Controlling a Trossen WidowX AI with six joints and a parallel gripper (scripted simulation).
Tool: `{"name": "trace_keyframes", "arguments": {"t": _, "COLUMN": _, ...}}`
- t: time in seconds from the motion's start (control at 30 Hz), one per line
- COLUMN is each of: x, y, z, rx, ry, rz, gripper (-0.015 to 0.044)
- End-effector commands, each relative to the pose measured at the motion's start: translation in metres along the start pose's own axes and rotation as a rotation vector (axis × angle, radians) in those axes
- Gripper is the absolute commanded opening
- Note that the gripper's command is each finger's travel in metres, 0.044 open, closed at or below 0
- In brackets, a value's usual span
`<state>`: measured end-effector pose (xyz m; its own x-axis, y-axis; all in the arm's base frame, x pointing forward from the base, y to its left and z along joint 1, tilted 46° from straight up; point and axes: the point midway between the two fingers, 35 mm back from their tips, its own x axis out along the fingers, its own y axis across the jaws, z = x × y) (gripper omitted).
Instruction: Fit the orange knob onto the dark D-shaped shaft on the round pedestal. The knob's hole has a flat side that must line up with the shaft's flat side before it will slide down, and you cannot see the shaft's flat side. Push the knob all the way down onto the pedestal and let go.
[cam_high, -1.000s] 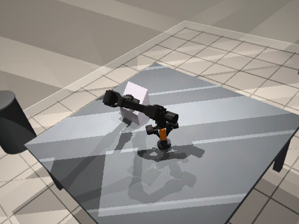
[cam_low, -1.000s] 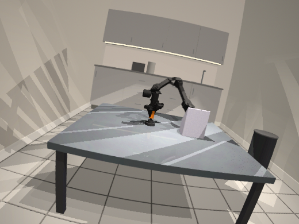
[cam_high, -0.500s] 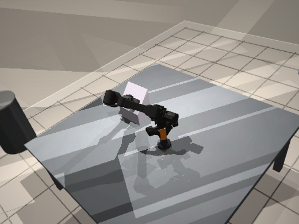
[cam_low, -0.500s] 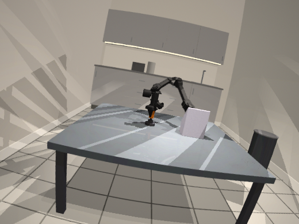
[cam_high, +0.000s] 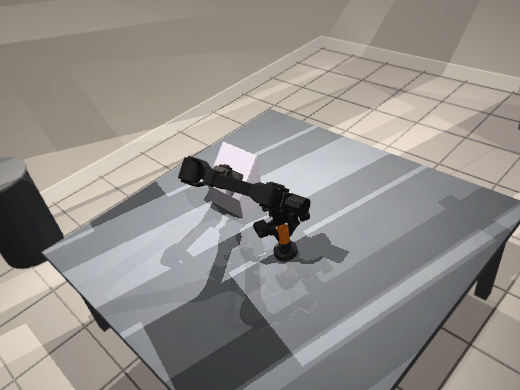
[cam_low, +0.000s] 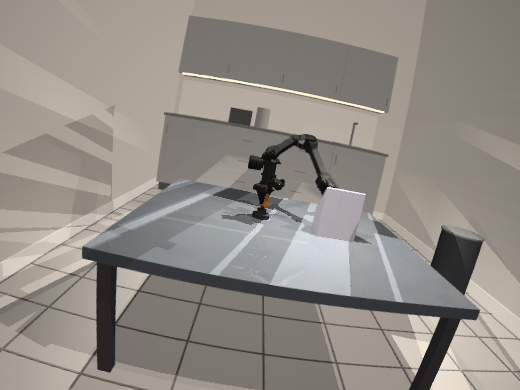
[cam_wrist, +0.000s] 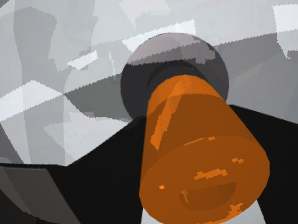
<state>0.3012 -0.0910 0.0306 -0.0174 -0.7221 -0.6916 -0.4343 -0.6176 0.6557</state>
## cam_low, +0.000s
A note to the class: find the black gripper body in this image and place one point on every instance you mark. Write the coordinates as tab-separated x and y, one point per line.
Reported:
263	185

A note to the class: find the orange tapered knob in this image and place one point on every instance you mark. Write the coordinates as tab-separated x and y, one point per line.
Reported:
265	201

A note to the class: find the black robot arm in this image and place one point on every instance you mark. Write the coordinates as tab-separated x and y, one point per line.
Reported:
270	160

